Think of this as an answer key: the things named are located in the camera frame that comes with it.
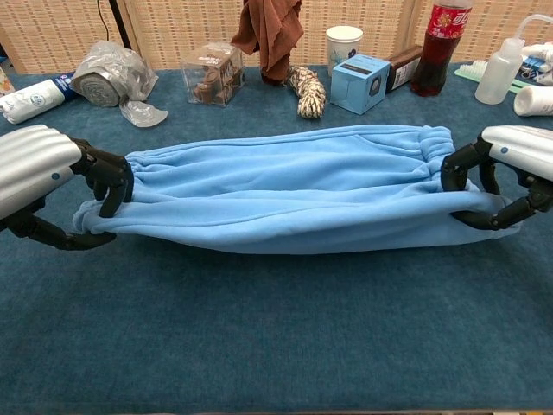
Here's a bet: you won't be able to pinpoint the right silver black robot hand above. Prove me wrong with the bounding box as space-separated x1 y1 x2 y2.
440 124 553 231

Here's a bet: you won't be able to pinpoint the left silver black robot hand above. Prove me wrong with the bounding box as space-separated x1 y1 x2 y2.
0 124 133 252

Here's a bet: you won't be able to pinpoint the light blue fleece pants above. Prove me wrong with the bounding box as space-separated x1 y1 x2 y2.
73 124 519 255

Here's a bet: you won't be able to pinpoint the white tube with grey cap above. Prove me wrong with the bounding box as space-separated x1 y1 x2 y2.
512 84 553 118

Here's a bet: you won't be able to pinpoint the white tube with blue cap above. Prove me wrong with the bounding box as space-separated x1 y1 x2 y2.
0 73 79 125

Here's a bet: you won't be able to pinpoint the clear squeeze bottle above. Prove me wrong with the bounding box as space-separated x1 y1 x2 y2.
474 13 553 105

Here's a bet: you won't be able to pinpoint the light green brush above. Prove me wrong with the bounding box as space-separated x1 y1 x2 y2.
453 59 526 94

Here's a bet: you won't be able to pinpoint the white plastic bag of items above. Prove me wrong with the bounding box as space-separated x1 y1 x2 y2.
520 41 553 86

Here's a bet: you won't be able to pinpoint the silver plastic bag roll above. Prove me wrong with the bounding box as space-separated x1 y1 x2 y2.
70 41 160 108

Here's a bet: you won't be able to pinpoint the crumpled clear plastic wrap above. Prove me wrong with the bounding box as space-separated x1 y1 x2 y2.
118 99 169 129

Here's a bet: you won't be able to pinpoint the cola bottle with red cap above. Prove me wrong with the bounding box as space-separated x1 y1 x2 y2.
410 0 474 97

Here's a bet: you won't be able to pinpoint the dark brown box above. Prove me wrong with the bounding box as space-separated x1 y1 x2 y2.
384 44 424 94

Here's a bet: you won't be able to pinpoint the black tripod stand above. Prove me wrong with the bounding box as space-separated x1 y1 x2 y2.
107 0 133 48

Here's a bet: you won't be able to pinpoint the light blue cardboard box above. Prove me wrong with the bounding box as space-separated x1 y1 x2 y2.
329 54 392 116

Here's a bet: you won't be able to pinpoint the bamboo folding screen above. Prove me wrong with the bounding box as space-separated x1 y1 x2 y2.
0 0 553 74

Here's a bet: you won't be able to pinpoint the clear box with brown blocks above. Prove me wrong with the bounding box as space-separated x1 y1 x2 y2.
181 41 247 108

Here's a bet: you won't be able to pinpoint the white paper cup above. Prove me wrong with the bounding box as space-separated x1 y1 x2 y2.
326 25 364 78

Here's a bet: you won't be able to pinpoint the brown towel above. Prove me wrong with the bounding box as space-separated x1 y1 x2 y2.
231 0 305 86

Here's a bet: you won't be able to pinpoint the dark blue table cloth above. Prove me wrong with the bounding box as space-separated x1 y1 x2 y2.
0 62 553 412

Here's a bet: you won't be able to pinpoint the black hanging cable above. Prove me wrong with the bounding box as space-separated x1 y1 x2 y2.
95 0 111 44

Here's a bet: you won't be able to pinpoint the braided rope bundle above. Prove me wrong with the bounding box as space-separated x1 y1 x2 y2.
284 64 327 120

